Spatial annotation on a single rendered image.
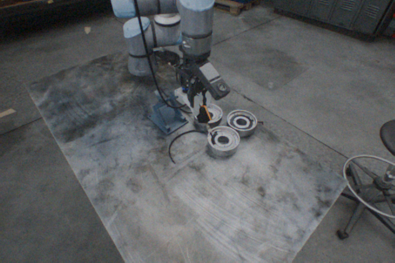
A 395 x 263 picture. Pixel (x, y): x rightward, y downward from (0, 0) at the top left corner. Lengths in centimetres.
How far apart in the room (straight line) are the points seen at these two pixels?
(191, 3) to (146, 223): 54
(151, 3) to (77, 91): 64
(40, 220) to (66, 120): 92
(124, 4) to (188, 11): 16
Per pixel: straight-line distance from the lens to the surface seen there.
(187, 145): 78
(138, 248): 65
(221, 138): 79
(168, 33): 107
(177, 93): 93
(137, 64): 112
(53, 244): 168
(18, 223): 185
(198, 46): 56
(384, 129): 140
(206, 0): 53
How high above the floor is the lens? 141
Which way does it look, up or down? 43 degrees down
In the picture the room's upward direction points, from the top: straight up
